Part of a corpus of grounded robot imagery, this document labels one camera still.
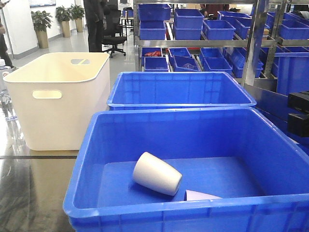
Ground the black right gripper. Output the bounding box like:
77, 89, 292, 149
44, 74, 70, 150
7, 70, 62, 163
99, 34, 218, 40
287, 90, 309, 137

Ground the lavender cup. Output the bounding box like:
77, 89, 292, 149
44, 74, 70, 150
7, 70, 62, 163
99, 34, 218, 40
184, 189, 221, 201

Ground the beige cup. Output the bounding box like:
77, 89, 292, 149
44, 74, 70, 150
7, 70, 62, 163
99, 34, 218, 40
133, 152, 183, 196

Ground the large blue bin front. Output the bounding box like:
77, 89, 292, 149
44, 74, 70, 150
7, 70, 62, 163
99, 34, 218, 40
63, 107, 309, 232

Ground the large blue bin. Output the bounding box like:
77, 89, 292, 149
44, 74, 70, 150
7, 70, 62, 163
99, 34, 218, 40
107, 72, 256, 110
63, 107, 309, 232

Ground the large blue bin rear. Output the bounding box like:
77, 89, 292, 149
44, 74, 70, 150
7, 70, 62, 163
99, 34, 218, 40
107, 72, 256, 110

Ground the metal shelf with bins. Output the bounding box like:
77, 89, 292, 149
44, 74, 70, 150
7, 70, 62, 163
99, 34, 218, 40
133, 0, 309, 86

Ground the black office chair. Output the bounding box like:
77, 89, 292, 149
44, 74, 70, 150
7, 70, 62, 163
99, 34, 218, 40
102, 5, 127, 58

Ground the standing person in black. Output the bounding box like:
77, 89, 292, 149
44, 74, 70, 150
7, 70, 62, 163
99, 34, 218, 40
84, 0, 104, 52

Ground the cream plastic basket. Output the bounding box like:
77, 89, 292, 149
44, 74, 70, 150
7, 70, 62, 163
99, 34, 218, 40
3, 52, 111, 151

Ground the potted plant right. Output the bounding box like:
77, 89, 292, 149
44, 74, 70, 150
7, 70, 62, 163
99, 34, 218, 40
70, 4, 84, 33

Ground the potted plant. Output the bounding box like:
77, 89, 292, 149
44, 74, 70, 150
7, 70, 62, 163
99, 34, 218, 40
56, 6, 71, 38
70, 4, 84, 33
31, 11, 52, 49

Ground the potted plant middle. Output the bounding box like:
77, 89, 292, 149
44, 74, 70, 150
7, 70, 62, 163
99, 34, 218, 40
56, 6, 71, 38

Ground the potted plant left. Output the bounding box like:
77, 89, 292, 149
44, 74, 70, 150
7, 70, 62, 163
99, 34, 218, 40
31, 11, 52, 49

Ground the clear water bottle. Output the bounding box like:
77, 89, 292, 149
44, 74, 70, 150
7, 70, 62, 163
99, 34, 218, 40
0, 59, 12, 107

